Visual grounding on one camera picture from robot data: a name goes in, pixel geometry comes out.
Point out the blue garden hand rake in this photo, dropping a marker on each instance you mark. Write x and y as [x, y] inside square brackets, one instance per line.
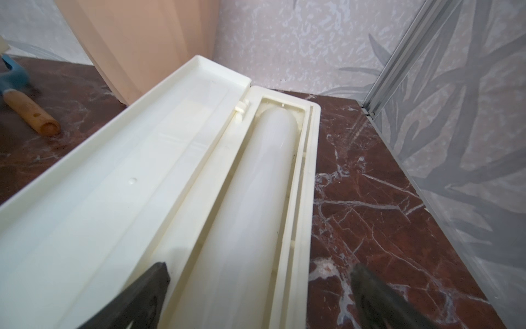
[12, 82]

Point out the potted artificial flower plant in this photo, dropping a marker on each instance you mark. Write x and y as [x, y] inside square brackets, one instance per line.
[134, 45]

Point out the cream wrap dispenser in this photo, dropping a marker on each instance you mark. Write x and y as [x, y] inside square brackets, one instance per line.
[146, 188]

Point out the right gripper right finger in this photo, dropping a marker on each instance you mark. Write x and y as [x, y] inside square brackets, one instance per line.
[379, 306]

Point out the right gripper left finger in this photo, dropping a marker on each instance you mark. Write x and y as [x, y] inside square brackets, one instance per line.
[139, 305]

